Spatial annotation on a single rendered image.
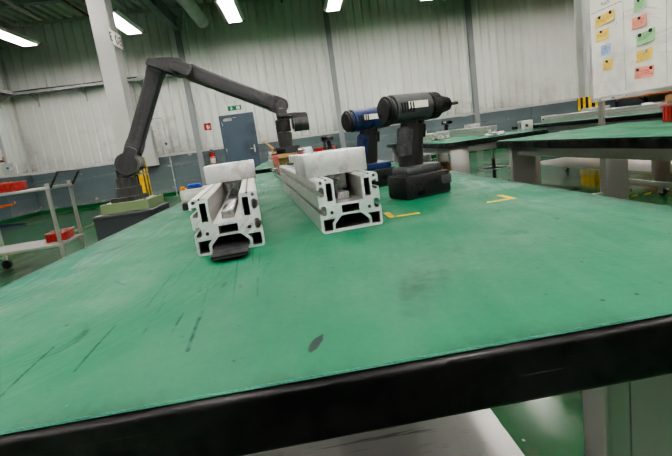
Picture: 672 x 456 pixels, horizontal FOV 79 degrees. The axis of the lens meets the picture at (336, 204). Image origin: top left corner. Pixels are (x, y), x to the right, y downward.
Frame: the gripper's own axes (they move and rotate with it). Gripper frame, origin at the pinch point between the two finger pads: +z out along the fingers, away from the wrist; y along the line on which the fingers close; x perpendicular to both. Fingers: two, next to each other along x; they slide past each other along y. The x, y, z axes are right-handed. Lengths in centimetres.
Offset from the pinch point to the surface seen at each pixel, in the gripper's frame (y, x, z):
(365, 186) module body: 2, -95, -1
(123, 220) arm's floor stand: -60, -9, 8
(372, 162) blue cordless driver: 17, -52, -1
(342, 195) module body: -2, -94, 0
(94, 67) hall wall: -374, 1133, -302
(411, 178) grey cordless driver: 16, -81, 1
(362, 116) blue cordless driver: 16, -53, -14
